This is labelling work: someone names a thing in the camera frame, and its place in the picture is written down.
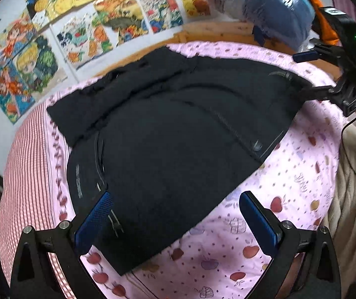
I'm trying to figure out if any black padded jacket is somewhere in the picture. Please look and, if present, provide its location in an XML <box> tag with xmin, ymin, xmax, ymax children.
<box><xmin>47</xmin><ymin>47</ymin><xmax>311</xmax><ymax>274</ymax></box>

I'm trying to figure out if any orange plush toy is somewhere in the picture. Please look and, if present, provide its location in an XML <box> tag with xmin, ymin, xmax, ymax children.
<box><xmin>309</xmin><ymin>0</ymin><xmax>339</xmax><ymax>45</ymax></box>

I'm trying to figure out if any grey blue bagged bedding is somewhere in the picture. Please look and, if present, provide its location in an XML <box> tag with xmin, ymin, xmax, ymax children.
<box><xmin>207</xmin><ymin>0</ymin><xmax>315</xmax><ymax>51</ymax></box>

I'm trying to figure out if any beige knitted blanket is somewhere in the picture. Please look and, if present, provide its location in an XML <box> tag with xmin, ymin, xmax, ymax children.
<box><xmin>323</xmin><ymin>125</ymin><xmax>356</xmax><ymax>298</ymax></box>

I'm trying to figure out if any red checked bed sheet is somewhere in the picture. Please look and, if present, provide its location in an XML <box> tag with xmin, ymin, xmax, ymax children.
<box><xmin>0</xmin><ymin>100</ymin><xmax>76</xmax><ymax>299</ymax></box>

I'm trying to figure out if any pink fruit print quilt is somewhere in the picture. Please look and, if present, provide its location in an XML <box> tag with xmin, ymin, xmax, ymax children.
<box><xmin>40</xmin><ymin>41</ymin><xmax>346</xmax><ymax>298</ymax></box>

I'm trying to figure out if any red haired girl drawing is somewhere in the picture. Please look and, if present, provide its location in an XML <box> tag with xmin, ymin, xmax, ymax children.
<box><xmin>0</xmin><ymin>64</ymin><xmax>36</xmax><ymax>124</ymax></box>

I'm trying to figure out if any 2024 dragon drawing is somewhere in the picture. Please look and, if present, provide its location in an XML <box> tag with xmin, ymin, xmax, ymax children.
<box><xmin>139</xmin><ymin>0</ymin><xmax>183</xmax><ymax>34</ymax></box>

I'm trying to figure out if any blond boy cartoon drawing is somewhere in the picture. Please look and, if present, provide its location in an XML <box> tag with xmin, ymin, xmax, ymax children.
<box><xmin>13</xmin><ymin>34</ymin><xmax>67</xmax><ymax>101</ymax></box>

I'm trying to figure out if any orange fruit drawing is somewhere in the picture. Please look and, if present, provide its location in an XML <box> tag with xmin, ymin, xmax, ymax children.
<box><xmin>57</xmin><ymin>12</ymin><xmax>113</xmax><ymax>69</ymax></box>

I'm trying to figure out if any pineapple yellow drawing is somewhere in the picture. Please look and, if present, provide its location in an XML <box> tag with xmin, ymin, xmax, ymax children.
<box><xmin>25</xmin><ymin>0</ymin><xmax>73</xmax><ymax>31</ymax></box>

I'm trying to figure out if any wooden bed frame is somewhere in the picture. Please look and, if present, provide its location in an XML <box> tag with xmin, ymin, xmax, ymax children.
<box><xmin>93</xmin><ymin>22</ymin><xmax>340</xmax><ymax>81</ymax></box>

